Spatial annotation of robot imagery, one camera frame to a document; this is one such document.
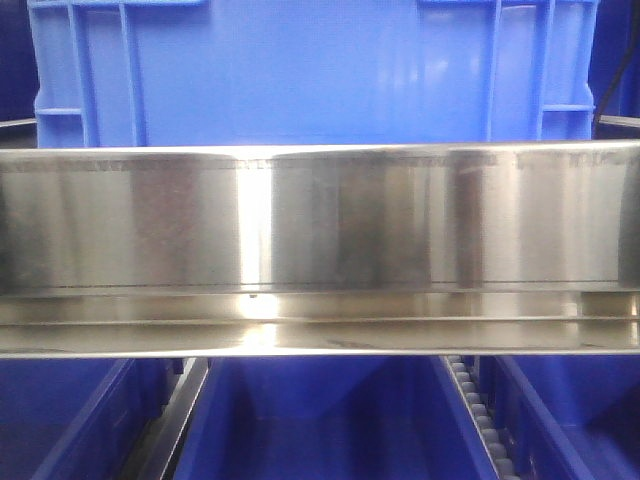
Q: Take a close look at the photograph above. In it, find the light blue plastic bin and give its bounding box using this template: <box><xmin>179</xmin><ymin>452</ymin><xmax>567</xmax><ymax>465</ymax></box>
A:
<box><xmin>28</xmin><ymin>1</ymin><xmax>598</xmax><ymax>147</ymax></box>

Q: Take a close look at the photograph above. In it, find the dark blue bin lower centre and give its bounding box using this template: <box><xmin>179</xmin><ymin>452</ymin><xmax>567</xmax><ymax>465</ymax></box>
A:
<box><xmin>175</xmin><ymin>356</ymin><xmax>496</xmax><ymax>479</ymax></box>

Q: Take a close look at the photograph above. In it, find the white roller conveyor track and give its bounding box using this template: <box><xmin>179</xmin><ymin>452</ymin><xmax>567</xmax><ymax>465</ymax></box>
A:
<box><xmin>440</xmin><ymin>355</ymin><xmax>520</xmax><ymax>480</ymax></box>

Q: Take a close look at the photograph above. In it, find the dark blue bin lower right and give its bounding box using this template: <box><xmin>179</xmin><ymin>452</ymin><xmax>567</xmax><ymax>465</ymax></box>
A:
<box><xmin>468</xmin><ymin>355</ymin><xmax>639</xmax><ymax>479</ymax></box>

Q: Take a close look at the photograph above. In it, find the dark blue bin lower left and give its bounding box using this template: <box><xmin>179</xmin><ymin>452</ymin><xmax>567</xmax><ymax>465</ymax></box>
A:
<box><xmin>1</xmin><ymin>359</ymin><xmax>183</xmax><ymax>479</ymax></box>

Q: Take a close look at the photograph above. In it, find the dark blue bin upper left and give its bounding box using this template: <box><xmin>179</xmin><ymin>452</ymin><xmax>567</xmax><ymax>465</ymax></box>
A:
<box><xmin>1</xmin><ymin>0</ymin><xmax>39</xmax><ymax>121</ymax></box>

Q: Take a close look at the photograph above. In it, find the stainless steel shelf rail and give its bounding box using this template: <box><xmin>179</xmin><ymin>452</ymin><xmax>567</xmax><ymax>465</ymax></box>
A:
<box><xmin>1</xmin><ymin>140</ymin><xmax>639</xmax><ymax>358</ymax></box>

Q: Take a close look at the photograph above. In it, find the steel divider rail lower left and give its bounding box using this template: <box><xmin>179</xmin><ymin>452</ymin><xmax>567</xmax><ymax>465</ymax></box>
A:
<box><xmin>119</xmin><ymin>358</ymin><xmax>209</xmax><ymax>479</ymax></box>

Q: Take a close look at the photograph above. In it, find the black cable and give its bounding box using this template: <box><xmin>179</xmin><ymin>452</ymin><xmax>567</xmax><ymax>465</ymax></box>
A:
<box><xmin>592</xmin><ymin>53</ymin><xmax>632</xmax><ymax>124</ymax></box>

